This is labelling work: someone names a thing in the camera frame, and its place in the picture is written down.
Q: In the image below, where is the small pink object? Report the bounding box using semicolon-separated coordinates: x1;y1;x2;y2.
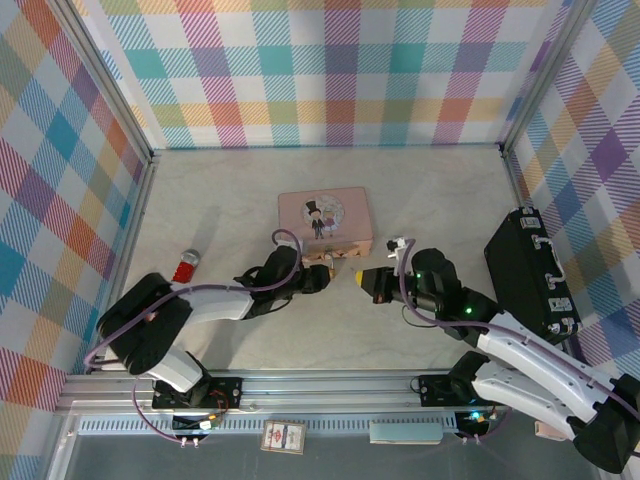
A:
533;420;569;442

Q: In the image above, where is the aluminium mounting rail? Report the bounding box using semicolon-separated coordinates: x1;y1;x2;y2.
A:
57;371;506;416

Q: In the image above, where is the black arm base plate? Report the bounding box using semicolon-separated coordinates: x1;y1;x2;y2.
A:
418;373;476;408
151;376;245;411

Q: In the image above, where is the aluminium frame post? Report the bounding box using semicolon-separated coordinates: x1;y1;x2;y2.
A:
49;0;156;169
499;0;600;152

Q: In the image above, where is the teal flat box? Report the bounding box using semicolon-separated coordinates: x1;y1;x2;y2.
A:
368;420;444;446

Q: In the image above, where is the black case with silver latches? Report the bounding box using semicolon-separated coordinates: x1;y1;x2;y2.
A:
483;205;584;344

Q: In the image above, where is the small red silver can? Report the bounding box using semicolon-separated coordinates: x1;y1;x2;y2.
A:
171;248;201;284

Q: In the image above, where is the playing card box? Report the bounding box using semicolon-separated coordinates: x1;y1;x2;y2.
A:
259;419;308;456

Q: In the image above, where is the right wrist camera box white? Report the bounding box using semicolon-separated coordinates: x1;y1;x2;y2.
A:
385;234;413;274

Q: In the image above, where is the pink box with cartoon couple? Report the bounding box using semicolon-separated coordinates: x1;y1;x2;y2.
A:
277;186;376;262

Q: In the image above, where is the perforated metal cable tray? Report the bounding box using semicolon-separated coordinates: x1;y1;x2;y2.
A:
74;413;462;437

